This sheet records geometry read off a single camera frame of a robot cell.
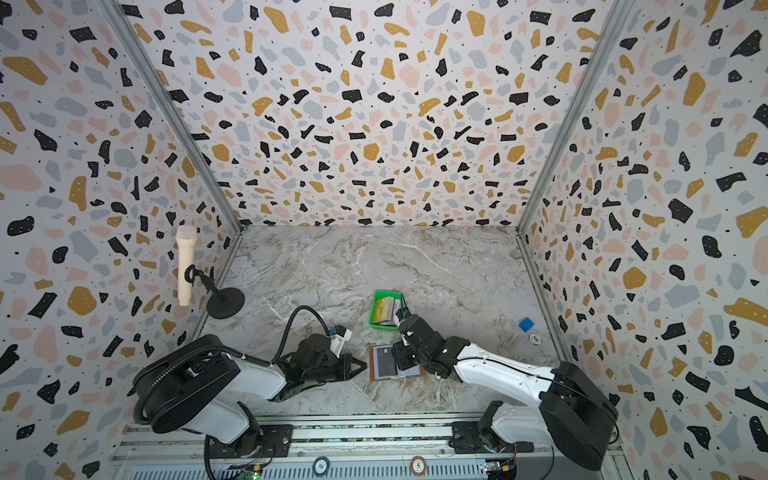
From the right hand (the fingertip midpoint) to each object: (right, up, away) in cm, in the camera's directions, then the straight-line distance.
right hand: (402, 348), depth 83 cm
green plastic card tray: (-8, +13, +16) cm, 22 cm away
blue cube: (+39, +4, +11) cm, 41 cm away
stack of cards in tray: (-5, +9, +11) cm, 15 cm away
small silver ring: (+41, 0, +9) cm, 42 cm away
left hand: (-8, -6, 0) cm, 9 cm away
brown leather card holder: (+4, -7, +2) cm, 9 cm away
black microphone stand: (-59, +10, +14) cm, 61 cm away
